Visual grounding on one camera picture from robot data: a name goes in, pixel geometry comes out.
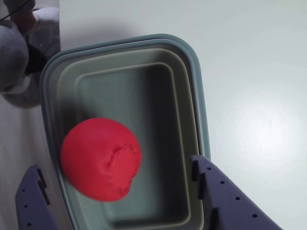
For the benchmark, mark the red ball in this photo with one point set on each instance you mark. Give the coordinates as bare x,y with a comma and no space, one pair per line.
96,155

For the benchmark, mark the grey plastic container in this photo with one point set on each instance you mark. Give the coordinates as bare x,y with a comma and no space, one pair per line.
124,91

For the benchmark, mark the blue-grey gripper finger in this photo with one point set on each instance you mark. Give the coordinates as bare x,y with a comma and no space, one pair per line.
33,206
230,206

